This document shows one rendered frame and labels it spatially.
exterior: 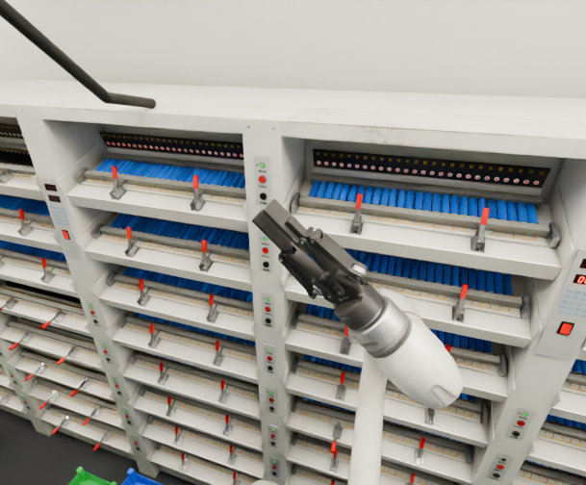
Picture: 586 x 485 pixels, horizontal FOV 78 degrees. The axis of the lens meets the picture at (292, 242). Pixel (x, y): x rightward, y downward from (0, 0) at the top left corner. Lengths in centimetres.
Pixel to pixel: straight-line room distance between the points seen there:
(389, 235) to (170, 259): 67
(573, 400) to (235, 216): 96
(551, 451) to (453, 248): 68
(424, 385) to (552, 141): 48
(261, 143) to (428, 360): 56
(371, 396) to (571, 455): 68
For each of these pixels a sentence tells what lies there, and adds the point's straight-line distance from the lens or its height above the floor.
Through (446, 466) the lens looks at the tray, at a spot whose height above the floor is 74.
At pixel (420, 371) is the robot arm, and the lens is 63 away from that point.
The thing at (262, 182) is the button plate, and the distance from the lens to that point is 87.
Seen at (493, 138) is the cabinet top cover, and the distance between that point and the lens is 79.
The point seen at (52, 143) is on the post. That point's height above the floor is 166.
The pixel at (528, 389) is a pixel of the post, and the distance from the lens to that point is 112.
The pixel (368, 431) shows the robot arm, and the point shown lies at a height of 123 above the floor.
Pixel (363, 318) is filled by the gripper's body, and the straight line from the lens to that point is 58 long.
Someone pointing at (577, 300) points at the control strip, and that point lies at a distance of 96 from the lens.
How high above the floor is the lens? 191
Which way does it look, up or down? 28 degrees down
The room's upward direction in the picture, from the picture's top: straight up
